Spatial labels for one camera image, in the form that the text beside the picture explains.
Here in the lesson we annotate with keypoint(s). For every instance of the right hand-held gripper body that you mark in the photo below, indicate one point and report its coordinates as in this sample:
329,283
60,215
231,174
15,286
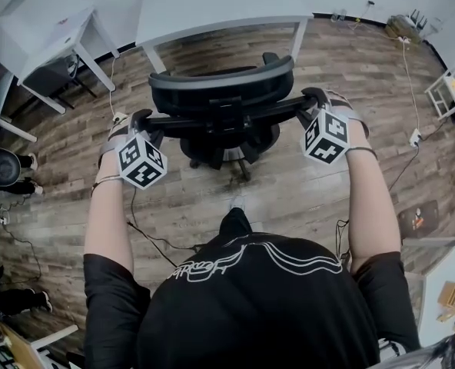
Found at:
326,137

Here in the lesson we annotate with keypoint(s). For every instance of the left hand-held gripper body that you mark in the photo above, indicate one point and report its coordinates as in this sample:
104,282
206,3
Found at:
142,161

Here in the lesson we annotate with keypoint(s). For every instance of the black office chair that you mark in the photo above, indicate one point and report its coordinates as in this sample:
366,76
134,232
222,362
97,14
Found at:
220,90

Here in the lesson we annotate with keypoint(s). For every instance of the person's right forearm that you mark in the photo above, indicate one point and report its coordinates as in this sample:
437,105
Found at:
369,206

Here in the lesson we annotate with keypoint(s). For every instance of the person's left forearm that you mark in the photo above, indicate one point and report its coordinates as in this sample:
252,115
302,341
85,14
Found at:
106,213

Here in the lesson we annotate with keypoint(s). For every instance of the white power strip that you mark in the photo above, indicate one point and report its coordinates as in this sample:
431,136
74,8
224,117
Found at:
118,119

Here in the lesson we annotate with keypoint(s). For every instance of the person's white shoe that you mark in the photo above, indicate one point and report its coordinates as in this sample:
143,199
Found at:
238,202

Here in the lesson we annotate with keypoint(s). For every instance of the person's black trouser leg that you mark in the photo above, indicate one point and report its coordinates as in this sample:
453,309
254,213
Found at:
234,223

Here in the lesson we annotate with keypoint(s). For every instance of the black floor mat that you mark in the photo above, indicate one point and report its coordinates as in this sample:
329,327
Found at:
417,219

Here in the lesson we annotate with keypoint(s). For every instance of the black storage box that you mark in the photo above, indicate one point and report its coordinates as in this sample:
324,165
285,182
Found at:
48,76

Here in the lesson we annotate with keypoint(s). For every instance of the round black stool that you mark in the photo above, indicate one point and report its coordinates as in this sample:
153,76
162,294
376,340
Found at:
5,167

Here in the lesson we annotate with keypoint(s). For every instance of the black router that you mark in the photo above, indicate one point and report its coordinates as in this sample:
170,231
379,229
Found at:
419,17

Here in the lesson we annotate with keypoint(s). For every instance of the small white side desk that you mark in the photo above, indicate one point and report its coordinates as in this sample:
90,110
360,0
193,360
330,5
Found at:
39,37

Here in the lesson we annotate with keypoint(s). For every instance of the white desk with wooden box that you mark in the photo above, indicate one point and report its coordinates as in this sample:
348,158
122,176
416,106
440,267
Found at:
450,260

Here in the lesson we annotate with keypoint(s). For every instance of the black printed t-shirt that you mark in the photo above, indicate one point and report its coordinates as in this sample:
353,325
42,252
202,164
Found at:
258,306

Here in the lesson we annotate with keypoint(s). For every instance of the small wooden box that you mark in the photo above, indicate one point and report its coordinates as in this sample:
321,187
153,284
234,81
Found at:
451,295

